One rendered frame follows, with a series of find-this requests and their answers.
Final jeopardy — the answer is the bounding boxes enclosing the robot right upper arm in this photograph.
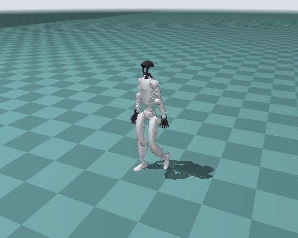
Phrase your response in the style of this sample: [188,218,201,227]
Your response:
[136,78,141,99]

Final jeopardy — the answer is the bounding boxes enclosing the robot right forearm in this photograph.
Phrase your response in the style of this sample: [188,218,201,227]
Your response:
[135,98,142,113]

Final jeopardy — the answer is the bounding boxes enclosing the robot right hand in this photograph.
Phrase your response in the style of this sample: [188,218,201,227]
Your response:
[130,108,138,124]

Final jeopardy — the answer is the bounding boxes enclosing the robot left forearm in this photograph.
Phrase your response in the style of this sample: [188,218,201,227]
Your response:
[158,99,166,119]

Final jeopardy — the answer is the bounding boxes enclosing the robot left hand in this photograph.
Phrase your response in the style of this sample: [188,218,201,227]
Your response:
[159,115,169,128]

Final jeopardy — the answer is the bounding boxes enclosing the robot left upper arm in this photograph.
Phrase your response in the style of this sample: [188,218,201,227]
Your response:
[150,80,162,105]

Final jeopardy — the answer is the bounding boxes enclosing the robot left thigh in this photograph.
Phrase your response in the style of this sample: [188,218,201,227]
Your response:
[148,114,161,151]

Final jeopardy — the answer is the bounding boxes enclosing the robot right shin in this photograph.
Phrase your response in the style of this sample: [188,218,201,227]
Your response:
[138,141,147,165]

